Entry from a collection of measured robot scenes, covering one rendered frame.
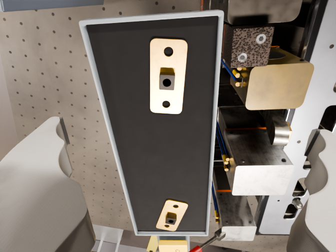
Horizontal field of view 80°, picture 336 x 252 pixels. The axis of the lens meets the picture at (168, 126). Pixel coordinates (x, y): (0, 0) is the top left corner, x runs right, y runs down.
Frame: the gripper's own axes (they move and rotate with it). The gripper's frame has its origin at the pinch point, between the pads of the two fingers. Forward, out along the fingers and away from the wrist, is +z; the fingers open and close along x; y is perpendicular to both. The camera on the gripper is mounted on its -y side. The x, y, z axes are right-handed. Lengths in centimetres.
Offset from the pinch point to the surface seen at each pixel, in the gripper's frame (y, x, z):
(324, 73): 5.2, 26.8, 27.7
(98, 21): -3.6, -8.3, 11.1
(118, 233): 223, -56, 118
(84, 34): -2.4, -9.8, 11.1
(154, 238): 243, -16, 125
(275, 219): 50, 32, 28
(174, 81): 1.8, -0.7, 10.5
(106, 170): 64, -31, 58
